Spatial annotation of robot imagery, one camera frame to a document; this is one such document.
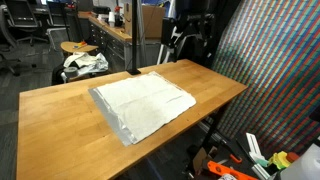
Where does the white woven towel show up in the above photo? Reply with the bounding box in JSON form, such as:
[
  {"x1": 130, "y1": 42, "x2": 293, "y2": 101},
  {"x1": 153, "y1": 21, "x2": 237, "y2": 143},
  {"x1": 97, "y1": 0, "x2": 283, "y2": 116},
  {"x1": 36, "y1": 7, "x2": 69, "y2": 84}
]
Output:
[{"x1": 95, "y1": 70, "x2": 197, "y2": 145}]

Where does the black table leg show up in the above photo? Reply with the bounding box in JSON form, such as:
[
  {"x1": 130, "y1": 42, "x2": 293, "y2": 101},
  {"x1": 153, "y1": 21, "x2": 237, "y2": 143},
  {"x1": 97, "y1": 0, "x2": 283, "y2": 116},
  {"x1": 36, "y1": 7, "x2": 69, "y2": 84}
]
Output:
[{"x1": 199, "y1": 103, "x2": 231, "y2": 158}]

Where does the large cardboard box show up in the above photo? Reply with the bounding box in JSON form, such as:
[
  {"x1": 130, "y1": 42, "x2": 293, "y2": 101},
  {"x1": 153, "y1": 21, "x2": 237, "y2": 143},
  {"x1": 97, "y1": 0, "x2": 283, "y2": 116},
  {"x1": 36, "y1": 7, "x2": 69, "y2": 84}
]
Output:
[{"x1": 123, "y1": 3, "x2": 166, "y2": 39}]

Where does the crumpled white cloth pile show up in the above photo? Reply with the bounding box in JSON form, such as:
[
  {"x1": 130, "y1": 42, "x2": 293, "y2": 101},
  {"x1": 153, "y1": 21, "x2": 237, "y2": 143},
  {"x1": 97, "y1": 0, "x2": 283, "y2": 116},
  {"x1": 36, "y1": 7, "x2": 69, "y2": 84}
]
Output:
[{"x1": 63, "y1": 51, "x2": 110, "y2": 77}]

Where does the small open cardboard box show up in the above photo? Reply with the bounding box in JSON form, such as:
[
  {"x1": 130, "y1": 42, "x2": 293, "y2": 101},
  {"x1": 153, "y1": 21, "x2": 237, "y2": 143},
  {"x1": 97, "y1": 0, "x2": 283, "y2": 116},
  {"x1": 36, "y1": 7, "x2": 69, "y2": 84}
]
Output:
[{"x1": 192, "y1": 146, "x2": 218, "y2": 174}]

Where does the black bottle red top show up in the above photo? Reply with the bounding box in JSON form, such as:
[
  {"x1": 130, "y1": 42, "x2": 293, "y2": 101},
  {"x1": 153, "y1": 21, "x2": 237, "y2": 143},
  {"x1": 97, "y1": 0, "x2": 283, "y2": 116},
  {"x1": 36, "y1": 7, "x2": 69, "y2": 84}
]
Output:
[{"x1": 114, "y1": 5, "x2": 124, "y2": 27}]

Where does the white paper cup stack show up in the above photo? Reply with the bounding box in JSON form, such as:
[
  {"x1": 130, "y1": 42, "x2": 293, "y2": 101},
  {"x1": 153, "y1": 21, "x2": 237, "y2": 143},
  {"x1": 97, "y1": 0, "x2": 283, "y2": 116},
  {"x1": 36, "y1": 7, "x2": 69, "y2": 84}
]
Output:
[{"x1": 108, "y1": 11, "x2": 116, "y2": 28}]

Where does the black tool board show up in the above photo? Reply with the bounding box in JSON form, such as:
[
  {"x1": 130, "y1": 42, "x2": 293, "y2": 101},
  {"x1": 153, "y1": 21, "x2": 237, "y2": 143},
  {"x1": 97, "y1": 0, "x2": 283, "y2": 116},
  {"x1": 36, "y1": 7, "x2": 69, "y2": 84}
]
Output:
[{"x1": 199, "y1": 131, "x2": 281, "y2": 180}]

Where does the small yellow red tool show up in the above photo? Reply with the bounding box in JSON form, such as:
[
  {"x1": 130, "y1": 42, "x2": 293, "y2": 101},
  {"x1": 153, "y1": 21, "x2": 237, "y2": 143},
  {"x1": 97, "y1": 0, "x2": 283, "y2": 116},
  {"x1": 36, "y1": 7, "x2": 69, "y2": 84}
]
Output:
[{"x1": 72, "y1": 40, "x2": 88, "y2": 50}]

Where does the round wooden side table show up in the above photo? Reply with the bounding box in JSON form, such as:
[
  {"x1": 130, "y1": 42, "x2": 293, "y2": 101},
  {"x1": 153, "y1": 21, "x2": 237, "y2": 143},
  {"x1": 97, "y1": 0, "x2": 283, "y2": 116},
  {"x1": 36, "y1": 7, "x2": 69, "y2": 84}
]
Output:
[{"x1": 60, "y1": 41, "x2": 99, "y2": 55}]

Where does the black equipment case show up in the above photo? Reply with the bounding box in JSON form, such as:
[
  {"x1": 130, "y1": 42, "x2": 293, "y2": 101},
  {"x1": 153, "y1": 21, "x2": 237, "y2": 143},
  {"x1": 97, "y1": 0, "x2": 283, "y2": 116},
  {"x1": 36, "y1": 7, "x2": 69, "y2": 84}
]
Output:
[{"x1": 92, "y1": 5, "x2": 111, "y2": 16}]

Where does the orange spirit level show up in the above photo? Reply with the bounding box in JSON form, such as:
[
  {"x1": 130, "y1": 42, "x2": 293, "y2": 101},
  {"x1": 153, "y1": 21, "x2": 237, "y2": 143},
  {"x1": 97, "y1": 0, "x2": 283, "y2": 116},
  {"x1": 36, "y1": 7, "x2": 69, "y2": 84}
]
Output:
[{"x1": 206, "y1": 160, "x2": 259, "y2": 180}]

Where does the white aluminium extrusion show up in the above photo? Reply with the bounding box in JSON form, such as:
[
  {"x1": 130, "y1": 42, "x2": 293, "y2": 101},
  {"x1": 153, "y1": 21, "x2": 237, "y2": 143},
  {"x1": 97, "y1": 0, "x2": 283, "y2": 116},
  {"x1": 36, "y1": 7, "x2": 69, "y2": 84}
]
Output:
[
  {"x1": 251, "y1": 162, "x2": 273, "y2": 180},
  {"x1": 245, "y1": 132, "x2": 268, "y2": 163}
]

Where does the multicolour patterned backdrop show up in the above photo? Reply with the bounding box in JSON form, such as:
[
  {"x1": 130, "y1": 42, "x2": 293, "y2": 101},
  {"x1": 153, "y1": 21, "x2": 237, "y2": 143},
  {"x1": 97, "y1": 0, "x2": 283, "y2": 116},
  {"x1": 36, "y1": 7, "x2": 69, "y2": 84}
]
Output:
[{"x1": 209, "y1": 0, "x2": 320, "y2": 158}]

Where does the yellow green plastic part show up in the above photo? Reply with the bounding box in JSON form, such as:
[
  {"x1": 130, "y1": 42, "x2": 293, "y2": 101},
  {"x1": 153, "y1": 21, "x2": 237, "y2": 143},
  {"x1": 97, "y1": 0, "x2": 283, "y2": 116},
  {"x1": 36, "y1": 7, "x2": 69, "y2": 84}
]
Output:
[{"x1": 268, "y1": 150, "x2": 292, "y2": 170}]

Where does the orange red cap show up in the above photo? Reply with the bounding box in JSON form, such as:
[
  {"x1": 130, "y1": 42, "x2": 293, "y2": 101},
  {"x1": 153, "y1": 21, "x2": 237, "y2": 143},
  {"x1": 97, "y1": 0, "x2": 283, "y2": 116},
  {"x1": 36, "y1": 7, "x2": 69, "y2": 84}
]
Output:
[{"x1": 285, "y1": 151, "x2": 300, "y2": 164}]

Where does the white plastic bucket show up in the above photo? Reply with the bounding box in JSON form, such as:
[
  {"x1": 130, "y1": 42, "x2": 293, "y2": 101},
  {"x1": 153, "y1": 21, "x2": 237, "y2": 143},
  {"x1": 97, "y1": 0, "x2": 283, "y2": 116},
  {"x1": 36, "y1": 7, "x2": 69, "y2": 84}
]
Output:
[{"x1": 278, "y1": 143, "x2": 320, "y2": 180}]

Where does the silver metal rail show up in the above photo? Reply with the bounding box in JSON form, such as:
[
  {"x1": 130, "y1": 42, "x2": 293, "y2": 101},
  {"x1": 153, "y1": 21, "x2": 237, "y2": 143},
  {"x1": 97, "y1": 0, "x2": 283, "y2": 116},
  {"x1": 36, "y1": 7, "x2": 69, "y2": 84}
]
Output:
[{"x1": 196, "y1": 121, "x2": 231, "y2": 144}]

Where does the grey duct tape roll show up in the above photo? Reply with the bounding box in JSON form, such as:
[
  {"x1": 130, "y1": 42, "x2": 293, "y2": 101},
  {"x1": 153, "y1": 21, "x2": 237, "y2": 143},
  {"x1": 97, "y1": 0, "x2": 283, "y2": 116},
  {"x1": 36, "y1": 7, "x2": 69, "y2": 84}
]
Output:
[{"x1": 63, "y1": 66, "x2": 80, "y2": 80}]

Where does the clamp with orange handle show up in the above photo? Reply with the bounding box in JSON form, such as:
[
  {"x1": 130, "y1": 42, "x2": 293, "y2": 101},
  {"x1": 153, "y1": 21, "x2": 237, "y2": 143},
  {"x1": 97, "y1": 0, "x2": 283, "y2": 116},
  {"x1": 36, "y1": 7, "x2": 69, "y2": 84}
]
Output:
[{"x1": 229, "y1": 153, "x2": 243, "y2": 164}]

